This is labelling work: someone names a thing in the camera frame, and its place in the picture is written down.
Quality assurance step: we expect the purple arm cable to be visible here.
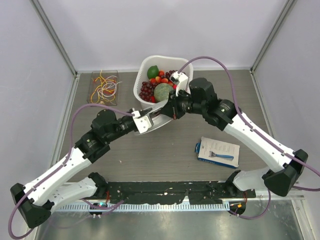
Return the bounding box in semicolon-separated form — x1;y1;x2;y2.
178;55;320;220
7;103;137;238

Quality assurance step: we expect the red cable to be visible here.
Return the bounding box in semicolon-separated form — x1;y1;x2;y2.
93;76;118;97

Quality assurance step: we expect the white slotted cable duct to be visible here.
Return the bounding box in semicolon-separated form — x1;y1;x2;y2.
57;201;230;213

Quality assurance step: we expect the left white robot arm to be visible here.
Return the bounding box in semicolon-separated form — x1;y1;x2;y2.
10;106;156;229

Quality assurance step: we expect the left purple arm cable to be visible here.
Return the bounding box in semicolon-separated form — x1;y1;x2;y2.
7;103;137;238

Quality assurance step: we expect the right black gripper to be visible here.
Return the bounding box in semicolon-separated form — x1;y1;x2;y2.
161;87;207;120

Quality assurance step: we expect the right aluminium frame post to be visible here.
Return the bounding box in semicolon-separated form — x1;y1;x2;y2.
250;0;297;74

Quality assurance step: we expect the white perforated cable spool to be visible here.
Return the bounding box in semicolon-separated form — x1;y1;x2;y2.
136;100;172;135

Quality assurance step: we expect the clear plastic cable box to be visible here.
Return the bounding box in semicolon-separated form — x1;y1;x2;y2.
87;70;121;106

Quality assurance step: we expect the yellow cable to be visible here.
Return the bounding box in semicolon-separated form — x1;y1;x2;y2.
89;70;117;103

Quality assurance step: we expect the white plastic fruit basket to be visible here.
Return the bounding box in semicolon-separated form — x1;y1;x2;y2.
133;55;188;109

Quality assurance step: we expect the blue razor package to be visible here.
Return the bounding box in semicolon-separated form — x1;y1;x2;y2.
195;137;240;169

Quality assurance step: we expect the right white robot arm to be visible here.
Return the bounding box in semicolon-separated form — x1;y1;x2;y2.
160;77;308;198

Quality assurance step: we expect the aluminium frame post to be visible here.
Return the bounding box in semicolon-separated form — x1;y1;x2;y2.
30;0;78;76
250;0;297;74

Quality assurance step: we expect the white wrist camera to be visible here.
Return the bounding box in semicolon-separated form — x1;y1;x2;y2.
170;71;189;97
131;108;154;134

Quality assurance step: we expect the white cable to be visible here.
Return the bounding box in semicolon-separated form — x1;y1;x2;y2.
97;78;123;100

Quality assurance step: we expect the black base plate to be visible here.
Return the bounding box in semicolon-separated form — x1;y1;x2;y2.
77;180;257;205

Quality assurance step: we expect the green lime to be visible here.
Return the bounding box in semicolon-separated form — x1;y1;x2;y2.
147;65;159;80

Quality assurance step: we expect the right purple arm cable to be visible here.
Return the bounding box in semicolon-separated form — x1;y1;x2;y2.
178;55;320;220

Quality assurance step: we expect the green netted melon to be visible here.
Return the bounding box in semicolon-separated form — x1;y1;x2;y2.
153;83;174;103

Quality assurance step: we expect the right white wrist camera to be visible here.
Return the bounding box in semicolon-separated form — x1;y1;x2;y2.
170;71;189;97

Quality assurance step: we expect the left aluminium frame post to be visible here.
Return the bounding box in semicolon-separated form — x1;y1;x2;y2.
30;0;78;76

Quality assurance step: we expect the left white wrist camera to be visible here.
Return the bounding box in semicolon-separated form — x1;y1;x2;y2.
131;108;154;134

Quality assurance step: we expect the dark red grape bunch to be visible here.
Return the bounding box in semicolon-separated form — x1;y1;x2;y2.
165;70;178;81

